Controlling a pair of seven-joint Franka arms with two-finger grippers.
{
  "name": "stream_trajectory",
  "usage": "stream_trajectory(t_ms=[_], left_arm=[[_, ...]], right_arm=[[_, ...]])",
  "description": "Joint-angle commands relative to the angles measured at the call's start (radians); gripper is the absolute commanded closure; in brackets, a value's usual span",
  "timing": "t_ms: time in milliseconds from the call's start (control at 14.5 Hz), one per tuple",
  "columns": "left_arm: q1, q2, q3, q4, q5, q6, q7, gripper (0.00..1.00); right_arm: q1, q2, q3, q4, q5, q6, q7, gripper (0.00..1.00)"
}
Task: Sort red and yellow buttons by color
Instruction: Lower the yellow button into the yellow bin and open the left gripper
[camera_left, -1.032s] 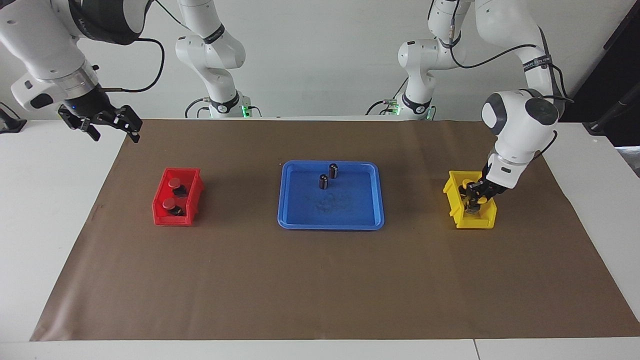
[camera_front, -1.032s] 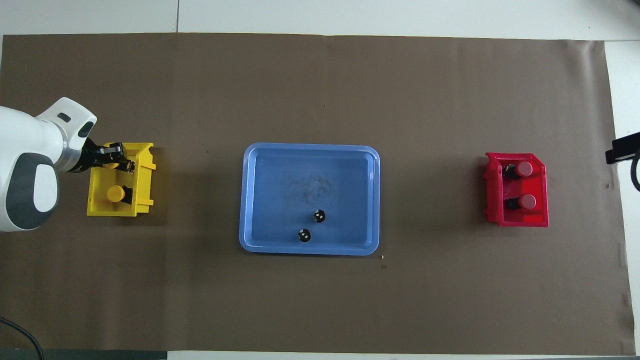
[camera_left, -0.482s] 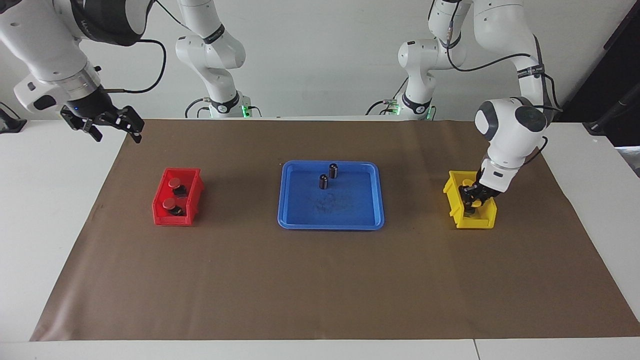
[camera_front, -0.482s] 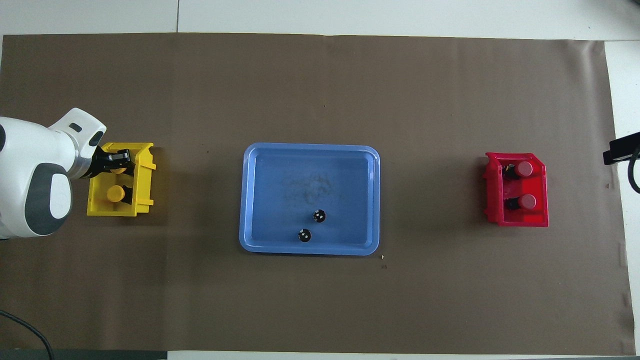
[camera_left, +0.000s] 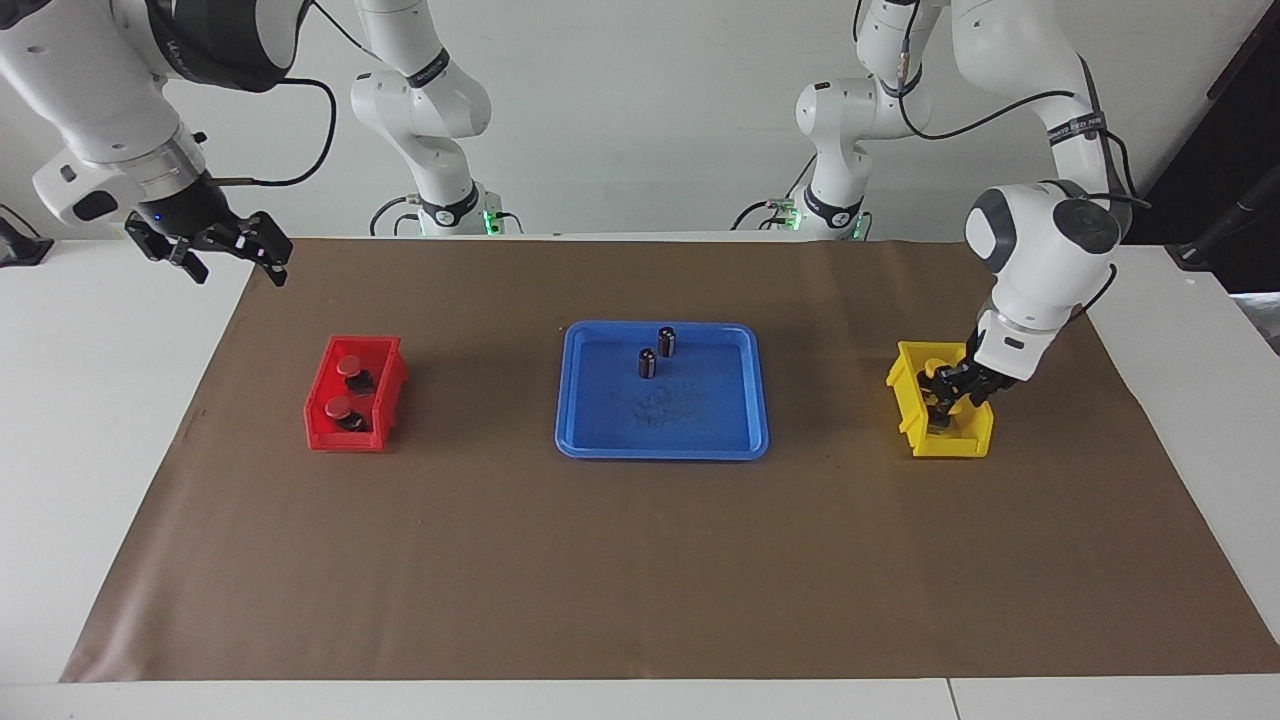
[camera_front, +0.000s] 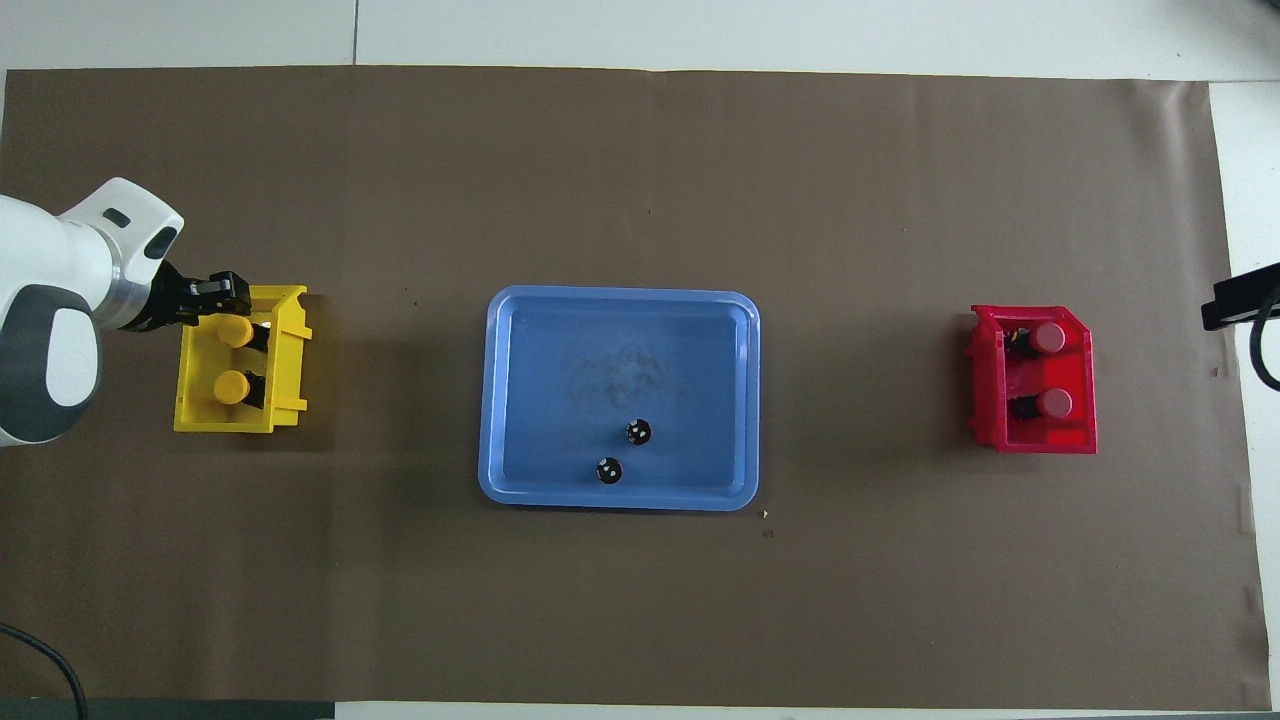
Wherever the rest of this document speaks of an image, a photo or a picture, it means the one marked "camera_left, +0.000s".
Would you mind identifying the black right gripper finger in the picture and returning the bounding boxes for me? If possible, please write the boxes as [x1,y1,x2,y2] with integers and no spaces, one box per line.
[168,238,212,285]
[241,209,294,287]

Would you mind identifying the yellow plastic bin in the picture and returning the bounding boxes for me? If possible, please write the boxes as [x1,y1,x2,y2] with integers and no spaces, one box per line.
[886,341,995,459]

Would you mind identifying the black clamp object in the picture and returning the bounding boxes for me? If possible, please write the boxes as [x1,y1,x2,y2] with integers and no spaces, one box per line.
[0,204,56,268]

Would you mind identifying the red plastic bin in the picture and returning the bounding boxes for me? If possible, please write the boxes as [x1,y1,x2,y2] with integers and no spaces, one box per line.
[304,335,409,453]

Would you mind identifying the blue plastic tray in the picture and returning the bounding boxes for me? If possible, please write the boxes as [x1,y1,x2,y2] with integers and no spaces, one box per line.
[555,320,771,461]

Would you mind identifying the black background panel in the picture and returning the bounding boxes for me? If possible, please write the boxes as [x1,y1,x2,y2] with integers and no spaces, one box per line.
[1130,0,1280,296]

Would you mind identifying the brown table mat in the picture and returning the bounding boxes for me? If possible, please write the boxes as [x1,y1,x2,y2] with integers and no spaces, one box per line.
[60,236,1280,684]

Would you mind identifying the black right base cable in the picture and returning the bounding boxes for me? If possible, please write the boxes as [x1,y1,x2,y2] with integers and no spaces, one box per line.
[369,194,526,238]

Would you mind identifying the black base cable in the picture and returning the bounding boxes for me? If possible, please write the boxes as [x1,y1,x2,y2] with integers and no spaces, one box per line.
[369,194,526,238]
[730,155,876,241]

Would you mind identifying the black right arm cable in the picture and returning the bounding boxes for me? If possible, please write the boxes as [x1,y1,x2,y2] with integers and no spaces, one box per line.
[205,0,376,188]

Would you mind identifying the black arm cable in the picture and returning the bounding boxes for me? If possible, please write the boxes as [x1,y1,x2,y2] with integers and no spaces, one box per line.
[850,0,1152,323]
[205,0,376,188]

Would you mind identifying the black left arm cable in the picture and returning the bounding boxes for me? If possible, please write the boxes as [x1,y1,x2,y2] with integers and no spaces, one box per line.
[850,0,1152,323]

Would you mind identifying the black left base cable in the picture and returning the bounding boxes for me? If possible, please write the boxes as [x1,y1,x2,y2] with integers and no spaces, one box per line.
[730,155,876,241]

